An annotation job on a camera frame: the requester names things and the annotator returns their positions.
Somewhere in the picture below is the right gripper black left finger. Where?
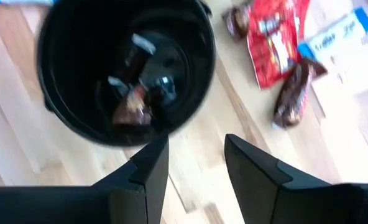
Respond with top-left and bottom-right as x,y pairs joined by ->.
0,135 -> 170,224

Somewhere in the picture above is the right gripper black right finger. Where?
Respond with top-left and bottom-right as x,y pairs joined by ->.
223,133 -> 368,224

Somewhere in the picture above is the brown Snickers candy bar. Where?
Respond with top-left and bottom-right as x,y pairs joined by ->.
221,2 -> 253,41
111,83 -> 154,127
271,57 -> 329,129

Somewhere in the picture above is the red Skittles candy pack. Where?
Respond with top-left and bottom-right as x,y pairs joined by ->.
252,0 -> 311,38
246,27 -> 306,90

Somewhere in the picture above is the white blue Hershey's bar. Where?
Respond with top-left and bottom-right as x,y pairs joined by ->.
297,6 -> 368,63
0,0 -> 55,6

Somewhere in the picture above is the black plastic bucket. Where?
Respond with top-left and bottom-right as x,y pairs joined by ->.
36,0 -> 216,147

